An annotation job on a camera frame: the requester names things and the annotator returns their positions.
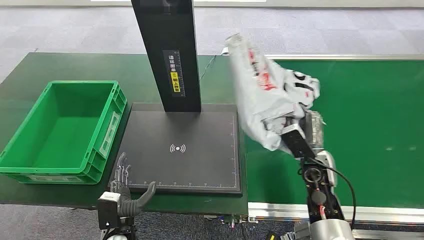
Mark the clear crate side label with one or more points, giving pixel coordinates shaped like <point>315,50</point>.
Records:
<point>109,136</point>

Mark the white conveyor end roller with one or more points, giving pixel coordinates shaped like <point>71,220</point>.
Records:
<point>225,50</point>

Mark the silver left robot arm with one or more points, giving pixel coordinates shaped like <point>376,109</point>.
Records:
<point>122,230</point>

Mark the white plastic courier package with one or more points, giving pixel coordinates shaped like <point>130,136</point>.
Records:
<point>261,102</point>

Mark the green conveyor belt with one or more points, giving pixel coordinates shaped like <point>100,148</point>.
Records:
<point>374,132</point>

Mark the green plastic crate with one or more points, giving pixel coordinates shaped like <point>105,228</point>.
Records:
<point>66,132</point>

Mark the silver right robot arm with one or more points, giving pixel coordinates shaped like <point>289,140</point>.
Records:
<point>321,198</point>

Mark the dark green table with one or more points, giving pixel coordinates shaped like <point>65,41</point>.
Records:
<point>39,66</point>

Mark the black yellow column label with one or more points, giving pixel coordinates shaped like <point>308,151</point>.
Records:
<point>175,74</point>

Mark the under-table connector cluster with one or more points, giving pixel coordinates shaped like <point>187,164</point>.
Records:
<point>232,220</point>

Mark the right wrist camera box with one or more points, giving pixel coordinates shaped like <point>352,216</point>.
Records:
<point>298,142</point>

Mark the aluminium conveyor frame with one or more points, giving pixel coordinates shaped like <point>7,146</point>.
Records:
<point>381,214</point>

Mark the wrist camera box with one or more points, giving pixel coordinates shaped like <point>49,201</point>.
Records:
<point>107,210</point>
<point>298,142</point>

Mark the black inbound scanner machine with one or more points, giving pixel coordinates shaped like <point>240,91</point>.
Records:
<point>185,159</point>

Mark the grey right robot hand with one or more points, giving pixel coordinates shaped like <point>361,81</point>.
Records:
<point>314,129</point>

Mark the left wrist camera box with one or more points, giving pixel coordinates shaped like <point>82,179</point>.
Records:
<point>107,210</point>

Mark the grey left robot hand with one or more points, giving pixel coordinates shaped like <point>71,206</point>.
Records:
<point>136,205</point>

